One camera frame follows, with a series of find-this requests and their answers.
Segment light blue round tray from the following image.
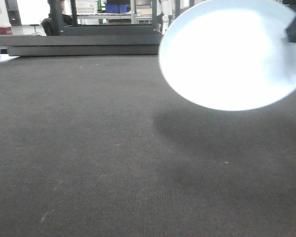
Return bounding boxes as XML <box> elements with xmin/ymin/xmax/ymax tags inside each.
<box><xmin>158</xmin><ymin>0</ymin><xmax>296</xmax><ymax>111</ymax></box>

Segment blue bins on far shelf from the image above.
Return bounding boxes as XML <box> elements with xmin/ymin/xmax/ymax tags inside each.
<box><xmin>105</xmin><ymin>3</ymin><xmax>129</xmax><ymax>13</ymax></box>

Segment red box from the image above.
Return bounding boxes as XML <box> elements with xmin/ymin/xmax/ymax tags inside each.
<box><xmin>0</xmin><ymin>26</ymin><xmax>13</xmax><ymax>35</ymax></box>

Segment white humanoid robot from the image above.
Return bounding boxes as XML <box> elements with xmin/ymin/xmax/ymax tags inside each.
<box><xmin>159</xmin><ymin>0</ymin><xmax>173</xmax><ymax>35</ymax></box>

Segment black stool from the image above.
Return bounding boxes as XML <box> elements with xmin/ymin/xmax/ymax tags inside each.
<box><xmin>29</xmin><ymin>24</ymin><xmax>41</xmax><ymax>36</ymax></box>

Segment black metal frame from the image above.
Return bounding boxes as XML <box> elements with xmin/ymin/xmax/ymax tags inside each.
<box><xmin>44</xmin><ymin>0</ymin><xmax>195</xmax><ymax>36</ymax></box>

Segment black table edge rail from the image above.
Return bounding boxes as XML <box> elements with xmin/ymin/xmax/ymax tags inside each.
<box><xmin>0</xmin><ymin>34</ymin><xmax>162</xmax><ymax>57</ymax></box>

